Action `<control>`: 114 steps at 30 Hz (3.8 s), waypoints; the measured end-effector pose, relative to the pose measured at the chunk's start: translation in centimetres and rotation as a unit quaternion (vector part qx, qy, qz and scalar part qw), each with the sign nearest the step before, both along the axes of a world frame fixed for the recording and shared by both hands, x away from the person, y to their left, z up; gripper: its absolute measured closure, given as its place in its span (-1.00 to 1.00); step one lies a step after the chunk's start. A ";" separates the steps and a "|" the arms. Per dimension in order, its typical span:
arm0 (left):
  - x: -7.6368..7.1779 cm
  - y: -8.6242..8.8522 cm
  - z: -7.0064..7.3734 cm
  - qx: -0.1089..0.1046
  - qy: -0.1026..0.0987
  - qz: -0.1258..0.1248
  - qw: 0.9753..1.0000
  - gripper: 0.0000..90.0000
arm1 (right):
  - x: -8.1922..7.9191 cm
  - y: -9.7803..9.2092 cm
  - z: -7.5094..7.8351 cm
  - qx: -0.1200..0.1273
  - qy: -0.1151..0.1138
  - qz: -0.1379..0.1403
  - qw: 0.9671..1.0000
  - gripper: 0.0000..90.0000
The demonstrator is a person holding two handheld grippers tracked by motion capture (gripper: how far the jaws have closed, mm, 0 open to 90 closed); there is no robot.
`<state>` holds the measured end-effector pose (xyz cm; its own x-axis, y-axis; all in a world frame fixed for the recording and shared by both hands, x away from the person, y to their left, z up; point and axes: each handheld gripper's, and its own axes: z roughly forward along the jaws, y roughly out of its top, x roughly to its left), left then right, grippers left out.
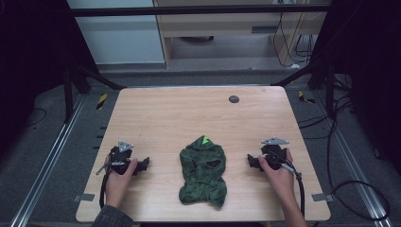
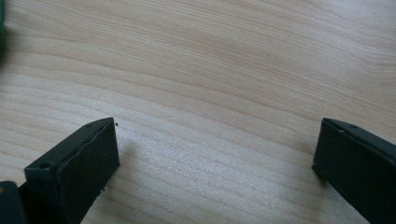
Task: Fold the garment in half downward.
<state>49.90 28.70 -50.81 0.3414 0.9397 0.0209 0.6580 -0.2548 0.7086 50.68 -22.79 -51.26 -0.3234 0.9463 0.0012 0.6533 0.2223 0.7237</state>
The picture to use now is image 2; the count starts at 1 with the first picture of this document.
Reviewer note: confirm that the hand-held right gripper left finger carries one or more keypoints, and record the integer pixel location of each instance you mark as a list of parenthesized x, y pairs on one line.
[(77, 174)]

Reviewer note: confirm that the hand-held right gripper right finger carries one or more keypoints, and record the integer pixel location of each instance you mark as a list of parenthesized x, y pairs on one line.
[(358, 168)]

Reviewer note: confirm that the dark green object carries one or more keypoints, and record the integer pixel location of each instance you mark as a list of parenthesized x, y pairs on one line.
[(1, 28)]

